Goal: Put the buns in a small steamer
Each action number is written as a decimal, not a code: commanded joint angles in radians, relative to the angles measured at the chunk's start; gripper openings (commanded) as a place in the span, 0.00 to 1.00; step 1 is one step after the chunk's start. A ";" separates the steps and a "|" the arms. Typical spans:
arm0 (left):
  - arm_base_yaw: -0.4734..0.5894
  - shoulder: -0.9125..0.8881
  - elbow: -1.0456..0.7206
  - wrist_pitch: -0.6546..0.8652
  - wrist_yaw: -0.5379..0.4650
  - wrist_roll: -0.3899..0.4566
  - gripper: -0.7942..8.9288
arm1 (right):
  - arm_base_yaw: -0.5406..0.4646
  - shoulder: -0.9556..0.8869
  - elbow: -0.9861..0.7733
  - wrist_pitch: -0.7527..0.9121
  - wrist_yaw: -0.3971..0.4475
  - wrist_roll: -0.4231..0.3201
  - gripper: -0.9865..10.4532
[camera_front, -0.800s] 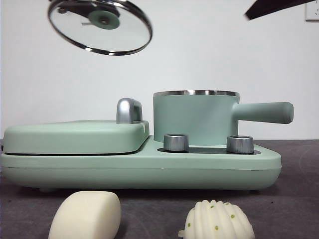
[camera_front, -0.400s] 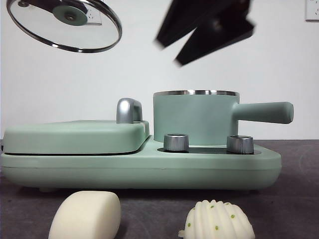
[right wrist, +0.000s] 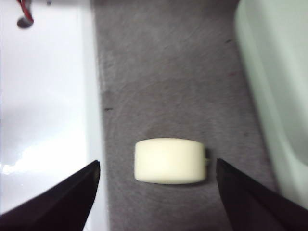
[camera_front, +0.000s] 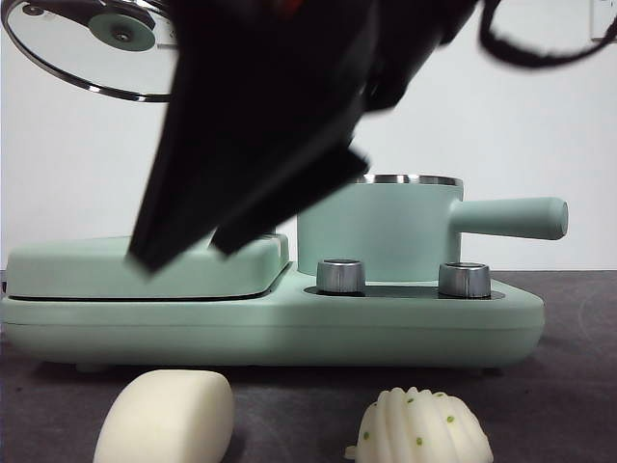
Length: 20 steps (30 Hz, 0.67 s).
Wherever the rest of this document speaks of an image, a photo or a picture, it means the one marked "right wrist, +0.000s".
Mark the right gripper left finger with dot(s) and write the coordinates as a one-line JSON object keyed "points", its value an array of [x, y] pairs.
{"points": [[53, 207]]}

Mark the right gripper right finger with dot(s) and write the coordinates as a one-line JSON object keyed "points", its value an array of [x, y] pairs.
{"points": [[255, 207]]}

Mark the smooth white steamed bun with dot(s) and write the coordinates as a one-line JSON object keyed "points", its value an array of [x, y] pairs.
{"points": [[168, 161]]}

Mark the mint green breakfast machine base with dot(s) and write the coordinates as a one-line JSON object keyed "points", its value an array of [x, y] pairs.
{"points": [[276, 168]]}

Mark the mint green griddle lid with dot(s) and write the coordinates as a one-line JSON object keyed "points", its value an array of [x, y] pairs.
{"points": [[293, 72]]}

